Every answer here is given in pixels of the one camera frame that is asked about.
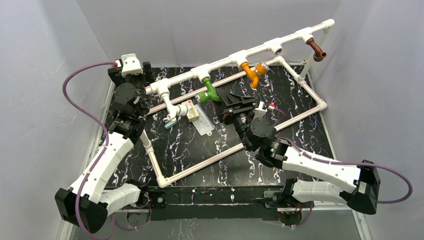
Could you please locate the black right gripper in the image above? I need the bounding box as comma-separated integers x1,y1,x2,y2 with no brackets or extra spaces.
212,88,257,152

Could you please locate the green water faucet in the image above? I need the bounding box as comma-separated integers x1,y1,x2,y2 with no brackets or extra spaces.
195,77,222,104

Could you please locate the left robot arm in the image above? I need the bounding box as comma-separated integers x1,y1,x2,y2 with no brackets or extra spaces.
54,60,154,238

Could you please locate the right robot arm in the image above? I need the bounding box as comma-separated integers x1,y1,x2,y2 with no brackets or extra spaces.
214,89,381,215

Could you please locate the orange water faucet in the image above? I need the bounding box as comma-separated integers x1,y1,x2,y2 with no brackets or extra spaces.
240,61,270,89

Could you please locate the white water faucet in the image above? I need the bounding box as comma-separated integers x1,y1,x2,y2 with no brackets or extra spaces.
160,93,188,122

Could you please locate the brown water faucet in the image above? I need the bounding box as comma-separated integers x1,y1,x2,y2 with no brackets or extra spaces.
305,37,327,62

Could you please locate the small cardboard box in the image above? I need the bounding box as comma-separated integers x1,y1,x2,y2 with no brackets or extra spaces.
183,100,200,123

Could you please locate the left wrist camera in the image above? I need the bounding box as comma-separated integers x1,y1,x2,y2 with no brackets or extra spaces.
114,53,144,77

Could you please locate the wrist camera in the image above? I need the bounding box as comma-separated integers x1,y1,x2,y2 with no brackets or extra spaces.
253,100,276,119
114,53,144,77

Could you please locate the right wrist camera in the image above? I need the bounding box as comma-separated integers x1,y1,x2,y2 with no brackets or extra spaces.
253,100,276,119

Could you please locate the white PVC pipe frame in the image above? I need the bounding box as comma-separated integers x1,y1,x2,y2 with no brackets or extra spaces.
139,18,335,189

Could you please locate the light blue faucet handle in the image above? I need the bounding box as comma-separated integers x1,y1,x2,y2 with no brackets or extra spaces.
164,120,178,129

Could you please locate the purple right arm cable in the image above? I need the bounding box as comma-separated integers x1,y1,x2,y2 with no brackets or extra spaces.
271,105,414,205

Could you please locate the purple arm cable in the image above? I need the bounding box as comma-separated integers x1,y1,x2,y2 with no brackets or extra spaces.
62,61,118,240
271,105,414,205

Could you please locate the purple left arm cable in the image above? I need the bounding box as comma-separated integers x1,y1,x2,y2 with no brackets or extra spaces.
62,61,118,240

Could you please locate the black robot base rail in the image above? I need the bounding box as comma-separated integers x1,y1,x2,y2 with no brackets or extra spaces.
127,186,303,229

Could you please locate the aluminium table frame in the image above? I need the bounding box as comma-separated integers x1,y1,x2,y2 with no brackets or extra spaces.
56,66,374,240

